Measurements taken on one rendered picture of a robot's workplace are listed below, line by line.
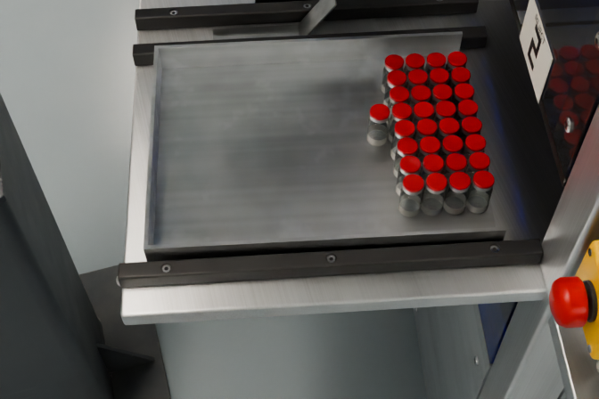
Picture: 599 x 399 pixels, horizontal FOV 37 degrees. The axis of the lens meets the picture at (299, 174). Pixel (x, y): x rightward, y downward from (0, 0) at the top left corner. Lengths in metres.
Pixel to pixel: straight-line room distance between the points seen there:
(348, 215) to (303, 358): 0.92
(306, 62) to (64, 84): 1.30
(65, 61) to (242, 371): 0.94
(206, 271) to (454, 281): 0.23
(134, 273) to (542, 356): 0.43
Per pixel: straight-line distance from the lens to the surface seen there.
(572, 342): 0.86
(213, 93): 0.99
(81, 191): 2.04
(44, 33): 2.38
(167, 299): 0.85
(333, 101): 0.98
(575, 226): 0.78
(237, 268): 0.84
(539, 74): 0.85
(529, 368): 1.00
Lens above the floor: 1.63
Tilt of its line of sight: 54 degrees down
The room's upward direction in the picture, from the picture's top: 1 degrees counter-clockwise
